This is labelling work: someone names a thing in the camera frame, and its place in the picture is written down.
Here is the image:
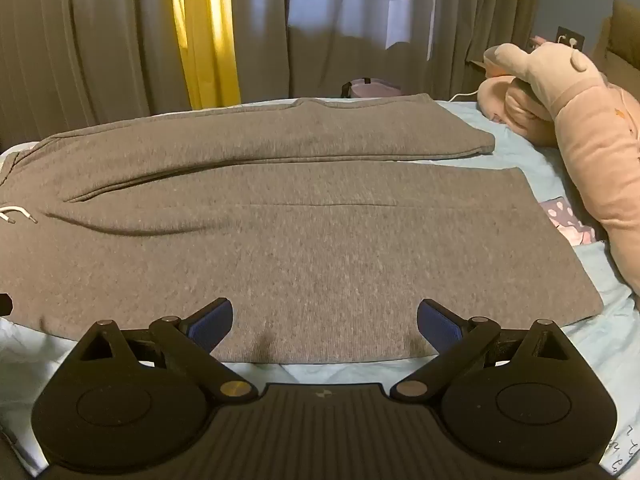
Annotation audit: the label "tan headboard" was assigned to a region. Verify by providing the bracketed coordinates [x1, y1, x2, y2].
[592, 0, 640, 92]

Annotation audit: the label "grey curtain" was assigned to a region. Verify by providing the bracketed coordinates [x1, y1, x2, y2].
[0, 0, 193, 148]

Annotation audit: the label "white sheer curtain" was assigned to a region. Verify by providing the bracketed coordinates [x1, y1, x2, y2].
[235, 0, 546, 102]

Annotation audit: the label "yellow curtain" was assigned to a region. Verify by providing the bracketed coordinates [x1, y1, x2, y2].
[170, 0, 242, 111]

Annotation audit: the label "lavender bag with black handle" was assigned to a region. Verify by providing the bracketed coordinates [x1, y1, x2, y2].
[341, 77, 405, 100]

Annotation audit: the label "pink plush toy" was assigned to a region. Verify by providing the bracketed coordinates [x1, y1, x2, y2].
[476, 40, 640, 293]

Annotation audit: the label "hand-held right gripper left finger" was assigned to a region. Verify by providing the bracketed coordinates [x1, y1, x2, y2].
[75, 298, 255, 404]

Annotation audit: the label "wall socket with plug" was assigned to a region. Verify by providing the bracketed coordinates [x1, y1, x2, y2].
[556, 26, 586, 52]

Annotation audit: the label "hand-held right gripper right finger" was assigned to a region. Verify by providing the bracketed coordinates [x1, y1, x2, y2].
[392, 299, 573, 403]

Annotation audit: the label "light blue bed sheet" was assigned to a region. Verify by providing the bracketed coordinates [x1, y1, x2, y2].
[0, 97, 640, 476]

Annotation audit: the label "grey pants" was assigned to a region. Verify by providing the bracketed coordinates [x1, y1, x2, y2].
[0, 92, 605, 365]

